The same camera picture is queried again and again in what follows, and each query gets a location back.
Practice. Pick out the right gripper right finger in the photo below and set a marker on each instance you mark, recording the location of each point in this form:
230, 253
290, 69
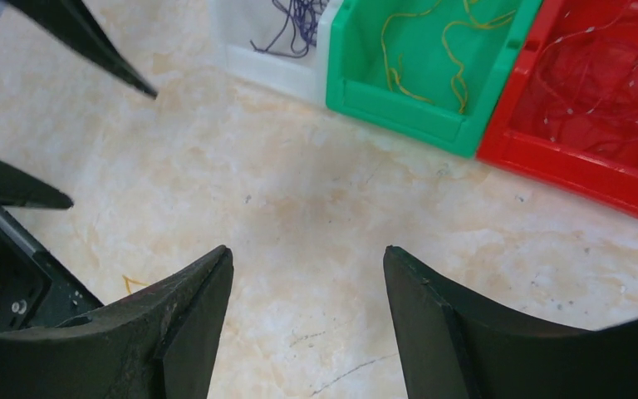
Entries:
456, 343

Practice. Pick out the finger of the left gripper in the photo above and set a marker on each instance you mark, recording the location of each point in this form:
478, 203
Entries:
71, 23
19, 189

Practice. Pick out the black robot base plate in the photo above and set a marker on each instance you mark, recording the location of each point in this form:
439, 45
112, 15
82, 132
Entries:
36, 289

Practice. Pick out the red plastic bin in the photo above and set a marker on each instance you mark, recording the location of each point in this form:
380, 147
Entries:
568, 115

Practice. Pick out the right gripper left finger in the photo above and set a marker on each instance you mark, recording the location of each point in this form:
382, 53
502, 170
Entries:
160, 342

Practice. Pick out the white plastic bin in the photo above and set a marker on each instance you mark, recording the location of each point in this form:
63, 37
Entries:
281, 45

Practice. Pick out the green plastic bin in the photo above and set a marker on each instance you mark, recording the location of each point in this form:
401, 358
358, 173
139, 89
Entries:
431, 70

